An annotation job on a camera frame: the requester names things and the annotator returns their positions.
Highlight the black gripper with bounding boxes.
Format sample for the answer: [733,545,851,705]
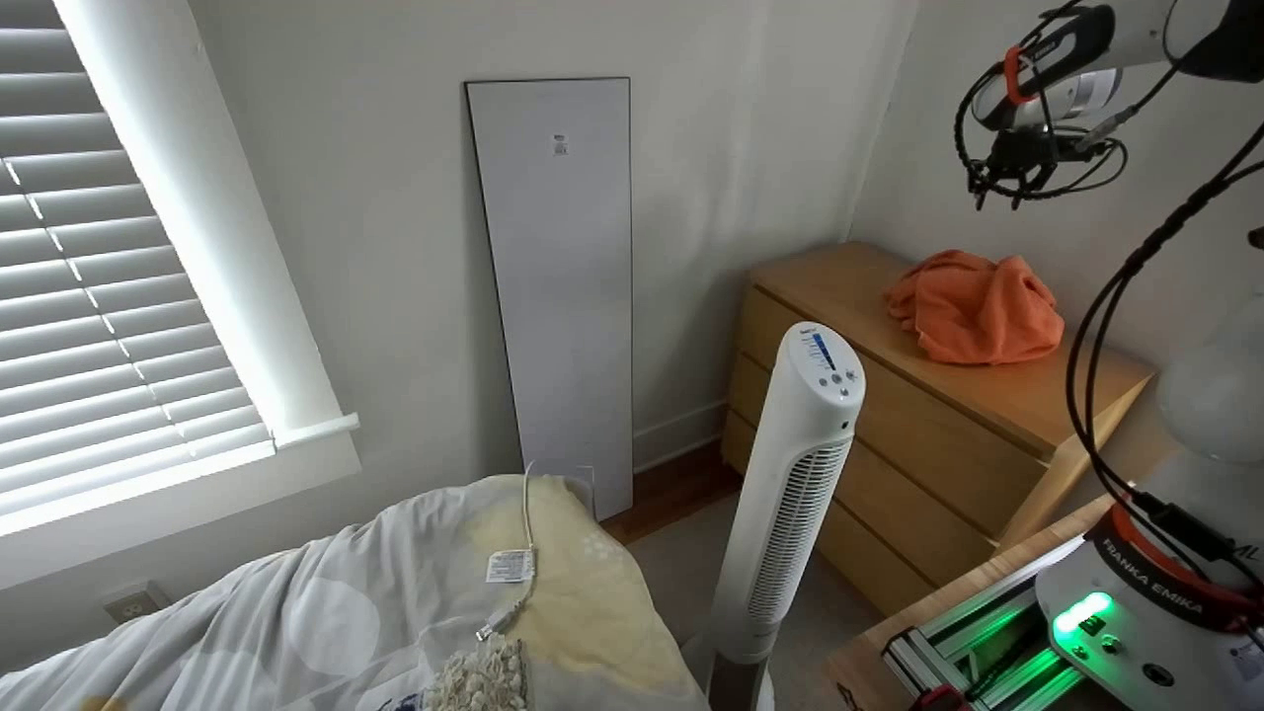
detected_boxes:
[979,115,1120,197]

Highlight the orange towel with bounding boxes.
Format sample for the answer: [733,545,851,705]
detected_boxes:
[880,246,1069,372]

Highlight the light wooden dresser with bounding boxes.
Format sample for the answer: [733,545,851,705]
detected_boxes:
[717,238,1161,620]

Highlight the white tower fan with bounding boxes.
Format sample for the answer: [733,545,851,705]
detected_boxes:
[697,319,872,711]

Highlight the white leaning panel board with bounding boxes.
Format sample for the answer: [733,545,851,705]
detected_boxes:
[462,72,641,521]

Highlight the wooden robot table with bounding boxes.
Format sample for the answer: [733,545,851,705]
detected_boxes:
[824,491,1138,711]

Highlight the cream knit blanket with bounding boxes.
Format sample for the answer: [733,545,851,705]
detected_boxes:
[423,626,533,711]

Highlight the white yellow patterned duvet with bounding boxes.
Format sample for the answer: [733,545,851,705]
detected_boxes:
[0,471,709,711]

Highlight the white window sill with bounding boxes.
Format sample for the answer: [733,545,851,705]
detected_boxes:
[0,412,368,591]

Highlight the white window blinds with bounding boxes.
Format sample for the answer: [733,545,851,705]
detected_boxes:
[0,0,269,513]

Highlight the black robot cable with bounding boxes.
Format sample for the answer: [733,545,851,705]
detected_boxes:
[953,0,1264,600]

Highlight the aluminium frame with green light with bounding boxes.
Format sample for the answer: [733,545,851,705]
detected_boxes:
[875,571,1097,711]

